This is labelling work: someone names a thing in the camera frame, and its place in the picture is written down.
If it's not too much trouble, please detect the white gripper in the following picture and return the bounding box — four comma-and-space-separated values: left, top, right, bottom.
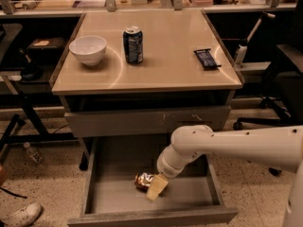
146, 145, 190, 201

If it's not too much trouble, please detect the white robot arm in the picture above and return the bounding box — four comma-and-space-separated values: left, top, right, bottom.
147, 125, 303, 227

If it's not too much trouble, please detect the open grey middle drawer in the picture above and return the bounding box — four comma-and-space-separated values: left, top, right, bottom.
67, 134, 238, 227

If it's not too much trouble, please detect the grey top drawer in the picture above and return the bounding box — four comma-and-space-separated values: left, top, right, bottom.
64, 106, 231, 137

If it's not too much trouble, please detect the grey drawer cabinet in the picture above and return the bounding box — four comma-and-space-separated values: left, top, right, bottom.
52, 9, 242, 168

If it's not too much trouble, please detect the blue soda can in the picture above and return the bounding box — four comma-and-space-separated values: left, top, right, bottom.
123, 26, 143, 64

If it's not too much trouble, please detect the plastic water bottle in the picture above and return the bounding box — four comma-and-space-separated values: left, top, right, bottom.
23, 142, 44, 164

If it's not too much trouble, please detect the white shoe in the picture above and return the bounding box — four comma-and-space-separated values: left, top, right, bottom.
0, 202, 43, 227

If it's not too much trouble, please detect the dark snack bar wrapper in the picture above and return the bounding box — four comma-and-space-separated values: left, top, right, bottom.
194, 48, 221, 69

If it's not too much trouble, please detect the black table stand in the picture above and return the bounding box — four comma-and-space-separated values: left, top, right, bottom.
0, 76, 79, 168

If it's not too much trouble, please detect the white ceramic bowl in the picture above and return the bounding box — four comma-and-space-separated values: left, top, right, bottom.
69, 36, 107, 66

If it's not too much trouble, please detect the white spray bottle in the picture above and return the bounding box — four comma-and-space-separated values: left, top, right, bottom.
234, 11, 276, 68

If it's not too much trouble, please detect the dark round bottle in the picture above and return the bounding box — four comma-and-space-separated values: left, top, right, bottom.
19, 48, 43, 81

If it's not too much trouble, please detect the dark box under shelf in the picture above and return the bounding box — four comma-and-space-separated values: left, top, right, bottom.
27, 37, 66, 64

